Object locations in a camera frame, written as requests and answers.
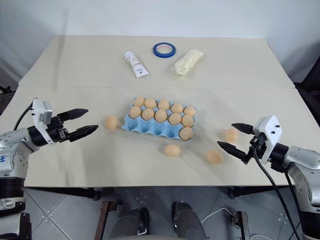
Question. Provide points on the blue tape roll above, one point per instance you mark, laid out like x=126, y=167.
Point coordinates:
x=172, y=51

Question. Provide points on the dark rounded robot leg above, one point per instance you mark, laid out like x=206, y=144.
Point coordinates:
x=186, y=217
x=133, y=222

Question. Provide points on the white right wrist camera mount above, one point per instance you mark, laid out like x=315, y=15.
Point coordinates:
x=268, y=132

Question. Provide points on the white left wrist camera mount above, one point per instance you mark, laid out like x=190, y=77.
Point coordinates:
x=41, y=112

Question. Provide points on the tan egg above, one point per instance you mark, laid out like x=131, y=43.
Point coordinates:
x=187, y=120
x=139, y=101
x=186, y=133
x=147, y=114
x=111, y=121
x=150, y=103
x=163, y=104
x=172, y=150
x=135, y=112
x=214, y=156
x=160, y=116
x=189, y=111
x=177, y=108
x=231, y=135
x=174, y=118

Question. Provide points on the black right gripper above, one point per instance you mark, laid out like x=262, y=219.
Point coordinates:
x=258, y=146

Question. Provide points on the white printed tube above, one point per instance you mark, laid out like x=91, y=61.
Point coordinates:
x=136, y=64

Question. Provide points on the rusty metal frame post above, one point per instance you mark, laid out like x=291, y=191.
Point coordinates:
x=106, y=217
x=240, y=225

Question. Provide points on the black table caster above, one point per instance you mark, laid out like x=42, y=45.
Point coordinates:
x=232, y=193
x=97, y=195

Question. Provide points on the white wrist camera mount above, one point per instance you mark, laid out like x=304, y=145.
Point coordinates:
x=268, y=132
x=41, y=112

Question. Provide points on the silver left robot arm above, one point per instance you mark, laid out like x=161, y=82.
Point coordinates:
x=15, y=147

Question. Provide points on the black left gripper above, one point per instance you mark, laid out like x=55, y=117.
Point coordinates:
x=58, y=130

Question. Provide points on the dark stand beside table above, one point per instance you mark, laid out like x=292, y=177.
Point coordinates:
x=4, y=93

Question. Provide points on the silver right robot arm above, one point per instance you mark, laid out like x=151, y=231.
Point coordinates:
x=302, y=162

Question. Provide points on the black equipment beside table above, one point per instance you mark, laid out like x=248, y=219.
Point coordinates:
x=308, y=92

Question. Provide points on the plastic-wrapped white cloth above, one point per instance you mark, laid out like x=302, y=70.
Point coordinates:
x=187, y=62

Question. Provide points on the blue egg tray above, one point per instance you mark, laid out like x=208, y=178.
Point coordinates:
x=150, y=127

